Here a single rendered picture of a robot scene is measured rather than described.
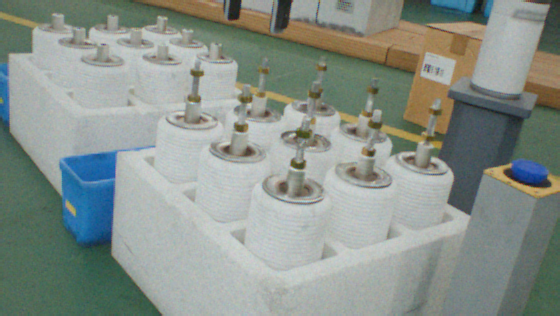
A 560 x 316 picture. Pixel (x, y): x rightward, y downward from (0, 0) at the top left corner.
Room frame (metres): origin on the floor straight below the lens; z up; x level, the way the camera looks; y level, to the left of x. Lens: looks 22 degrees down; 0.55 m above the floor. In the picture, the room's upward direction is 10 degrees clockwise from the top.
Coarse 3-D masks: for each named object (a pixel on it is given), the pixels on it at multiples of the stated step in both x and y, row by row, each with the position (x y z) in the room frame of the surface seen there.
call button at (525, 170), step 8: (520, 160) 0.66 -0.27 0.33; (528, 160) 0.67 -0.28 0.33; (512, 168) 0.65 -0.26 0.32; (520, 168) 0.64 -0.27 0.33; (528, 168) 0.64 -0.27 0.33; (536, 168) 0.65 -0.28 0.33; (544, 168) 0.65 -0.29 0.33; (520, 176) 0.64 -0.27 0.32; (528, 176) 0.63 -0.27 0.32; (536, 176) 0.63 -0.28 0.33; (544, 176) 0.64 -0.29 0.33
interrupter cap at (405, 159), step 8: (400, 152) 0.83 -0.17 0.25; (408, 152) 0.84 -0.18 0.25; (400, 160) 0.80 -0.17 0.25; (408, 160) 0.81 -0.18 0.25; (432, 160) 0.83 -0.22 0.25; (440, 160) 0.83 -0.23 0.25; (408, 168) 0.78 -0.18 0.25; (416, 168) 0.78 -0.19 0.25; (424, 168) 0.79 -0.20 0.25; (432, 168) 0.80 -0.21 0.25; (440, 168) 0.80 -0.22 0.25; (448, 168) 0.80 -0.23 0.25
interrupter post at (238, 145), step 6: (234, 132) 0.73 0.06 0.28; (240, 132) 0.73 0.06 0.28; (246, 132) 0.74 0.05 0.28; (234, 138) 0.73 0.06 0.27; (240, 138) 0.73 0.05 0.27; (246, 138) 0.74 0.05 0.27; (234, 144) 0.73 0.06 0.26; (240, 144) 0.73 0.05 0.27; (246, 144) 0.74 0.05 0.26; (234, 150) 0.73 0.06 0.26; (240, 150) 0.73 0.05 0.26
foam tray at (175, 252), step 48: (144, 192) 0.76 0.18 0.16; (192, 192) 0.76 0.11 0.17; (144, 240) 0.76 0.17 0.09; (192, 240) 0.67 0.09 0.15; (240, 240) 0.67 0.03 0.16; (432, 240) 0.73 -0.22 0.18; (144, 288) 0.75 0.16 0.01; (192, 288) 0.66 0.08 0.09; (240, 288) 0.58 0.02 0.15; (288, 288) 0.56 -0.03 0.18; (336, 288) 0.61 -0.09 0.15; (384, 288) 0.67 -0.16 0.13; (432, 288) 0.75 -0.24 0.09
